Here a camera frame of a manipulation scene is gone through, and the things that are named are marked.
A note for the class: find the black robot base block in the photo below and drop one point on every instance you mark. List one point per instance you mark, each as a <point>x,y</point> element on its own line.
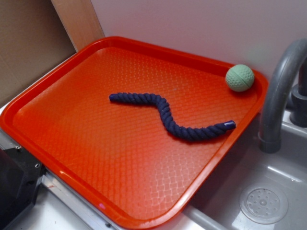
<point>20,179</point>

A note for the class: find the green dimpled ball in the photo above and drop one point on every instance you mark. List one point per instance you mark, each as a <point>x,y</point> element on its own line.
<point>239,78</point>

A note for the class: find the orange plastic tray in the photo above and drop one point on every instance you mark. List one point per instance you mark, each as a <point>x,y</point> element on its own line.
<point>117,156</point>

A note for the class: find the wooden board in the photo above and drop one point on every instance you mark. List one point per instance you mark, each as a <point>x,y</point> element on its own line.
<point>80,21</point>

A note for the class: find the grey plastic sink basin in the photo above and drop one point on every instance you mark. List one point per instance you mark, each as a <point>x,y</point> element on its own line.
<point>216,204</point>

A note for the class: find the grey sink drain strainer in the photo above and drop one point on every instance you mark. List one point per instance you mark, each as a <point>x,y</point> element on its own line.
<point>263,203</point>

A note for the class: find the brown cardboard panel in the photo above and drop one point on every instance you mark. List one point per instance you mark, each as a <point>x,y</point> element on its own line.
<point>32,42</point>

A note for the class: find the grey curved faucet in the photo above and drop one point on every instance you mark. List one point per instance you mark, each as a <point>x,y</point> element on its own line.
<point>278,96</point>

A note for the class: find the metal rail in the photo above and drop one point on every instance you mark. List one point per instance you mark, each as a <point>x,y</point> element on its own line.
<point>80,208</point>

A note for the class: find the dark grey faucet handle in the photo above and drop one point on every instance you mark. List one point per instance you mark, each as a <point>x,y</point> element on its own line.
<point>299,98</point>

